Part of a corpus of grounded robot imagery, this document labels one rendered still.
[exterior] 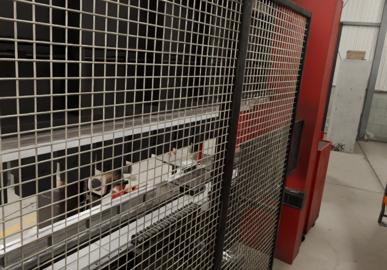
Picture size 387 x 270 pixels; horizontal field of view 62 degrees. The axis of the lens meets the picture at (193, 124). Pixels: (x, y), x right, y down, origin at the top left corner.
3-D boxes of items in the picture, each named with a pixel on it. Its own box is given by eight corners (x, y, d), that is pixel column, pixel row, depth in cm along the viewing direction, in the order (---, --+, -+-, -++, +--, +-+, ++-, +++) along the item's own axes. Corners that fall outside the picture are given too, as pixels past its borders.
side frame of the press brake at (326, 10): (222, 221, 357) (247, 2, 308) (299, 253, 312) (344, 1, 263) (211, 230, 337) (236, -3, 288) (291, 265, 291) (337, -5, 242)
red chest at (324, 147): (273, 212, 392) (285, 132, 370) (316, 227, 365) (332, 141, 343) (257, 227, 351) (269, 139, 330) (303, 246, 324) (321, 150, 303)
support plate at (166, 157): (170, 154, 255) (170, 152, 255) (197, 162, 241) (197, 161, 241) (155, 159, 241) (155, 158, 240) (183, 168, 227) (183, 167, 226)
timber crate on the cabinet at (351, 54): (345, 59, 740) (346, 50, 736) (361, 60, 730) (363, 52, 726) (349, 59, 659) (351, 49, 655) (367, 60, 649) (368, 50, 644)
